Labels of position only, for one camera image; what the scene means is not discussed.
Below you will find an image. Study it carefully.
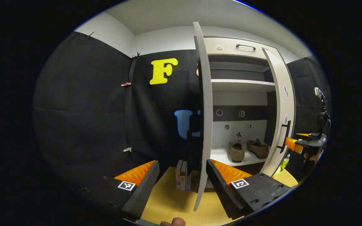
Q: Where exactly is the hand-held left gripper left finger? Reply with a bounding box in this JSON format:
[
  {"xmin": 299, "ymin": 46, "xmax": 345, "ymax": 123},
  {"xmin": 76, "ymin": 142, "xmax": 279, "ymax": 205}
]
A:
[{"xmin": 82, "ymin": 160, "xmax": 160, "ymax": 221}]

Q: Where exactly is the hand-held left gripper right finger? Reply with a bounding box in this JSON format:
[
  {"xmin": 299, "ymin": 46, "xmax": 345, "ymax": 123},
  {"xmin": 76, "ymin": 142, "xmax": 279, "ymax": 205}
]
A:
[{"xmin": 206, "ymin": 159, "xmax": 291, "ymax": 219}]

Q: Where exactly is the brown fuzzy shoe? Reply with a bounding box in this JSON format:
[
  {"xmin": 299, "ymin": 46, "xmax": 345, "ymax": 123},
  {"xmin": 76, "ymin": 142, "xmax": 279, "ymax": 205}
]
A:
[
  {"xmin": 228, "ymin": 141, "xmax": 245, "ymax": 163},
  {"xmin": 246, "ymin": 139, "xmax": 269, "ymax": 158}
]

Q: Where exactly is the white cabinet door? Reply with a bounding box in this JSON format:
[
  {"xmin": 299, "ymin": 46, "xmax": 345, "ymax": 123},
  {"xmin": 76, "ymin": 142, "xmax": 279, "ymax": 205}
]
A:
[
  {"xmin": 193, "ymin": 21, "xmax": 213, "ymax": 211},
  {"xmin": 261, "ymin": 47, "xmax": 296, "ymax": 177}
]

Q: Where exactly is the white shoe cabinet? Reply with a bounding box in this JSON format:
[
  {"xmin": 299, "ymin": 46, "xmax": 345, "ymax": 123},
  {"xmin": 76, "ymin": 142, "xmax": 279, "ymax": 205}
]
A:
[{"xmin": 193, "ymin": 21, "xmax": 296, "ymax": 211}]

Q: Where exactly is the white cabinet shelf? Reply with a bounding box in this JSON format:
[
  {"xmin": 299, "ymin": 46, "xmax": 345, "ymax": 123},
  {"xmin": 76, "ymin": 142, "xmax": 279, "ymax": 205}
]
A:
[
  {"xmin": 210, "ymin": 148, "xmax": 268, "ymax": 167},
  {"xmin": 211, "ymin": 79, "xmax": 276, "ymax": 92}
]

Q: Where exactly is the white cabinet drawer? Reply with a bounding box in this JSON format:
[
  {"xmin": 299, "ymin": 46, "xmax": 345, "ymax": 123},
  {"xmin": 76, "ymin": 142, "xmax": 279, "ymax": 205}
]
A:
[{"xmin": 204, "ymin": 37, "xmax": 277, "ymax": 60}]

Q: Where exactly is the yellow-green plastic bottle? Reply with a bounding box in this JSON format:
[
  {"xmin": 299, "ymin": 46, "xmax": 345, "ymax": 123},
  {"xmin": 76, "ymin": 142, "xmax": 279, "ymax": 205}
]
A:
[{"xmin": 278, "ymin": 154, "xmax": 291, "ymax": 173}]

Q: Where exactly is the brown book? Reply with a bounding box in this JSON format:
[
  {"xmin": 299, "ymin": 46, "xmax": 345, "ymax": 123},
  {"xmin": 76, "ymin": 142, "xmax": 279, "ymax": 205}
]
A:
[{"xmin": 190, "ymin": 170, "xmax": 200, "ymax": 192}]

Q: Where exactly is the dark spine book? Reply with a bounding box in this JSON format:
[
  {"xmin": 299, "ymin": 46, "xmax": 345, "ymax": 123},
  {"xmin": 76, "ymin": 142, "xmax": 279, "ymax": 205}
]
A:
[{"xmin": 181, "ymin": 161, "xmax": 188, "ymax": 191}]

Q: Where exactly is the long ceiling light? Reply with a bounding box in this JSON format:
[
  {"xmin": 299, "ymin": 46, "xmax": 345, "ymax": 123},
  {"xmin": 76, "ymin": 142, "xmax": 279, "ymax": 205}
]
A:
[{"xmin": 231, "ymin": 0, "xmax": 261, "ymax": 13}]

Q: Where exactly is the black right door handle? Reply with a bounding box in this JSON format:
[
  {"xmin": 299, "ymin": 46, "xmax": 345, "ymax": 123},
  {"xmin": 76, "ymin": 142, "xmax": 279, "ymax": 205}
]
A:
[{"xmin": 277, "ymin": 120, "xmax": 291, "ymax": 153}]

